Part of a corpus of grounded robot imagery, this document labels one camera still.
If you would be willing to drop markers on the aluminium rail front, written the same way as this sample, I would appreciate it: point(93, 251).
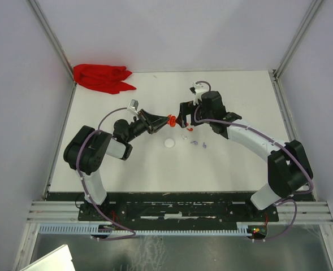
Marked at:
point(308, 213)

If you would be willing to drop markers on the metal sheet corner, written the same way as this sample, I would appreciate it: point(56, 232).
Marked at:
point(58, 259)

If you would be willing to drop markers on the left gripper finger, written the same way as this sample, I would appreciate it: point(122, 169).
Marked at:
point(153, 117)
point(157, 125)

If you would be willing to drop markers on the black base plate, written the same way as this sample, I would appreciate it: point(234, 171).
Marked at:
point(171, 211)

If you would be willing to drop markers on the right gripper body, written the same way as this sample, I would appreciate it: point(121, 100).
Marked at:
point(199, 114)

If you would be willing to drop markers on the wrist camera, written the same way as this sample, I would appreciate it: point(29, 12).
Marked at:
point(198, 88)
point(133, 105)

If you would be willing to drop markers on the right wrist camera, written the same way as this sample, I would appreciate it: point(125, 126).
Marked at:
point(198, 88)

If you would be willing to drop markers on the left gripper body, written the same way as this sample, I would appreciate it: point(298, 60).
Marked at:
point(143, 119)

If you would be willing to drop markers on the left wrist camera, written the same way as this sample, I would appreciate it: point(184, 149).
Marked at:
point(133, 105)

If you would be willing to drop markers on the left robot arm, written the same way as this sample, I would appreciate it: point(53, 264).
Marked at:
point(87, 149)

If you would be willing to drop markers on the blue cable duct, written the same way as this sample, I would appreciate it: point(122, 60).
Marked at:
point(97, 229)

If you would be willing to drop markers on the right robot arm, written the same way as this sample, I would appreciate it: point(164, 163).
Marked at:
point(288, 169)

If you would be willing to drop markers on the orange charging case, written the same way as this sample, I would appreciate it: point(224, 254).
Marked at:
point(171, 120)

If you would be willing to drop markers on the red cloth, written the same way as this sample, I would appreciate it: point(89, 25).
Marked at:
point(103, 78)

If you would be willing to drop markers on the white charging case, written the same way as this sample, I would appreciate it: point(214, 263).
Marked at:
point(169, 143)

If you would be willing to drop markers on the left frame post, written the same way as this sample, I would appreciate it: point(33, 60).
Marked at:
point(42, 20)

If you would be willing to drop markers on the frame post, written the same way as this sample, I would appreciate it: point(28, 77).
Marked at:
point(42, 20)
point(307, 20)

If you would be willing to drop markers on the right frame post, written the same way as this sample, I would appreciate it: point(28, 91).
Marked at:
point(307, 20)

